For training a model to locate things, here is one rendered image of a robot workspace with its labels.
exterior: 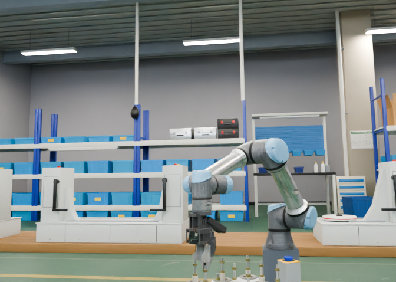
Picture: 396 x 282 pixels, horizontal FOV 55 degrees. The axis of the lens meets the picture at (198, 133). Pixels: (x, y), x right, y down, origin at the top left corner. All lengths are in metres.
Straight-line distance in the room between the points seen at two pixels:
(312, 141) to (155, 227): 4.61
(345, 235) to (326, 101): 6.89
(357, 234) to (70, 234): 2.62
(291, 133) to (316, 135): 0.46
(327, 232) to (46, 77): 9.63
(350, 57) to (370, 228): 5.08
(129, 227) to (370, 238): 2.15
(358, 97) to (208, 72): 4.09
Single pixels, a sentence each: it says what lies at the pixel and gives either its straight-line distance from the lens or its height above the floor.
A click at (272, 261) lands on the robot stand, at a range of 2.07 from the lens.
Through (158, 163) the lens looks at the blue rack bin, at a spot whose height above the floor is 0.93.
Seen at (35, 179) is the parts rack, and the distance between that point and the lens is 7.17.
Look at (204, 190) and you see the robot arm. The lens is 1.42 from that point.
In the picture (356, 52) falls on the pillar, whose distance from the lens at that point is 8.29.
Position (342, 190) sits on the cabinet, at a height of 0.44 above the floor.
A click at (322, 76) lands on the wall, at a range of 10.36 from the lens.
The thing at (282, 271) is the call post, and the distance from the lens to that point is 1.74.
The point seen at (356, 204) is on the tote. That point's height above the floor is 0.28.
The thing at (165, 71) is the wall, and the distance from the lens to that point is 10.54.
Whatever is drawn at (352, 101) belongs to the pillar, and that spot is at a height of 2.13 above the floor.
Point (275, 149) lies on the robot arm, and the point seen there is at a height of 0.79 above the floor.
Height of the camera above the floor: 0.66
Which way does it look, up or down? 7 degrees up
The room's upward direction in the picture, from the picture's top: 1 degrees counter-clockwise
